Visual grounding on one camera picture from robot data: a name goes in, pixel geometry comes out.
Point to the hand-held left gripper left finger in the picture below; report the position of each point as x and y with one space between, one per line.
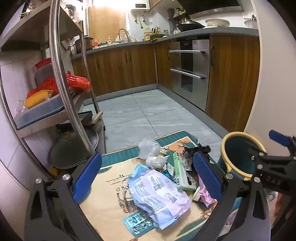
86 178

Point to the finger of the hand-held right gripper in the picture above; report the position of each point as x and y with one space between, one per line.
260 166
279 138

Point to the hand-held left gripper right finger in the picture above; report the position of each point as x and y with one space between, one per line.
207 176

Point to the pink snack wrapper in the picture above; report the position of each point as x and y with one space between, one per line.
205 194

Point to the black and white wrapper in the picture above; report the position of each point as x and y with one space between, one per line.
188 160

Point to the light green carton box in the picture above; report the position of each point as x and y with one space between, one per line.
181 171

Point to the teal bin with yellow rim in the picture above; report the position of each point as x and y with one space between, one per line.
238 150

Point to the small teal wrapper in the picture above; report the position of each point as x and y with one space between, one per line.
167 173

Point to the white and purple printed wrapper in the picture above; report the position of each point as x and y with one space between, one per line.
159 192

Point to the white tissue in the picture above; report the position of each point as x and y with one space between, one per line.
157 162

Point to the light blue face mask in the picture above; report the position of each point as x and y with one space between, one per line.
138 171

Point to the clear plastic bag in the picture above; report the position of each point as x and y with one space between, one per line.
146 147

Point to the teal pill blister pack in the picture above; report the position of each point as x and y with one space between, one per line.
136 223

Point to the person's right hand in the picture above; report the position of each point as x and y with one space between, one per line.
278 205

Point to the metal pan lid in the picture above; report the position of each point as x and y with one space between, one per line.
69 150

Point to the printed teal and peach mat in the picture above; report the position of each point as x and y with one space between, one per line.
106 208

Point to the grey tray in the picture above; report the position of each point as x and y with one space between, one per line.
46 111

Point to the stainless steel oven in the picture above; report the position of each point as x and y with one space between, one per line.
196 92

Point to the yellow food packet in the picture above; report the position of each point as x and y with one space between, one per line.
37 98

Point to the red plastic bag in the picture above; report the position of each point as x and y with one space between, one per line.
76 82

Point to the jar with red lid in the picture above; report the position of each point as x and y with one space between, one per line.
42 74

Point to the wooden kitchen cabinets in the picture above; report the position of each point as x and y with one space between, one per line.
120 69

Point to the small white bowl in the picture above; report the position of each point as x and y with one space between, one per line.
251 24

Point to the grey kitchen countertop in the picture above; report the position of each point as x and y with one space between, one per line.
208 31

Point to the large white bowl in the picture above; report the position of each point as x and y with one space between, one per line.
217 22

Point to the dark brown pot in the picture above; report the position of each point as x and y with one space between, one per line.
89 44

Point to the metal shelf rack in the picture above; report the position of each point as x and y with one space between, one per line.
57 46

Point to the black wok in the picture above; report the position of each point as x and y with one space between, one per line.
189 26

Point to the green dish rack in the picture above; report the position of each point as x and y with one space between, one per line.
158 36

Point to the black range hood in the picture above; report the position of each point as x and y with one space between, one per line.
208 7

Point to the metal kitchen faucet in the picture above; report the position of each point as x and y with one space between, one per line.
123 31

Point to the yellow jar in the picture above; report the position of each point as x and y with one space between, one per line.
147 36

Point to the white water heater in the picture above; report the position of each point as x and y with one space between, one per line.
140 7

